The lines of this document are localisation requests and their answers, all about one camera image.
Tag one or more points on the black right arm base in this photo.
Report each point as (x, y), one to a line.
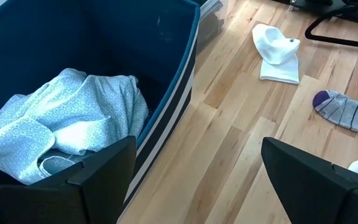
(322, 4)

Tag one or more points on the black white striped fabric basket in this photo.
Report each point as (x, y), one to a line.
(73, 34)

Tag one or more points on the clear plastic bin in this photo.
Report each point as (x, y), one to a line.
(210, 28)

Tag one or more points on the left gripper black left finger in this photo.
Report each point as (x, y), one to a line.
(104, 174)

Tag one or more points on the light grey patterned shirt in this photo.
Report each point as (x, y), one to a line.
(350, 112)

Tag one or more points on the light grey patterned cloth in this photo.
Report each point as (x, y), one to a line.
(79, 109)

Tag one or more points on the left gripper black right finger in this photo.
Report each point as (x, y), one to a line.
(309, 186)

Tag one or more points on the black chair base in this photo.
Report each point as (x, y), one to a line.
(337, 40)

